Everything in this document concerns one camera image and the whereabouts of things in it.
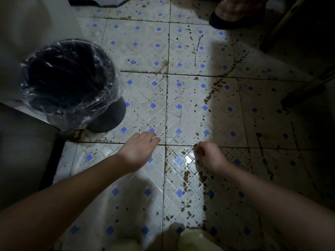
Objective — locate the person's right hand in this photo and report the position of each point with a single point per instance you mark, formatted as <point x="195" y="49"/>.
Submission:
<point x="213" y="156"/>

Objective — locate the person's left hand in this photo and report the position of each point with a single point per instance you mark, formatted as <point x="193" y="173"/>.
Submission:
<point x="138" y="152"/>

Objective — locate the person's left forearm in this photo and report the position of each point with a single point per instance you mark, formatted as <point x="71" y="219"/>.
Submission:
<point x="52" y="206"/>

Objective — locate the person's right forearm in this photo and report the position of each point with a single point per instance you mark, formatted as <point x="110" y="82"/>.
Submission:
<point x="282" y="206"/>

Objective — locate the dark trash bin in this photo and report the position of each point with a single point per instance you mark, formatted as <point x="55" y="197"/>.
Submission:
<point x="110" y="120"/>

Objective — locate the clear bin liner bag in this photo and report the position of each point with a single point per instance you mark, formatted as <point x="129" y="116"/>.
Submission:
<point x="68" y="118"/>

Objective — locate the dark wooden stool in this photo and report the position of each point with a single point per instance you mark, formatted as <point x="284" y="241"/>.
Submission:
<point x="303" y="94"/>

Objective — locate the dark brown cabinet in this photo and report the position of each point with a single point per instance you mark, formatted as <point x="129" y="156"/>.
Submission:
<point x="23" y="159"/>

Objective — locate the dark slipper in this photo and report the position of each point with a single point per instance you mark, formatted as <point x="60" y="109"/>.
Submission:
<point x="219" y="24"/>

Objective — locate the large white lidded bucket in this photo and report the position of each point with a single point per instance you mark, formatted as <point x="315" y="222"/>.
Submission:
<point x="26" y="23"/>

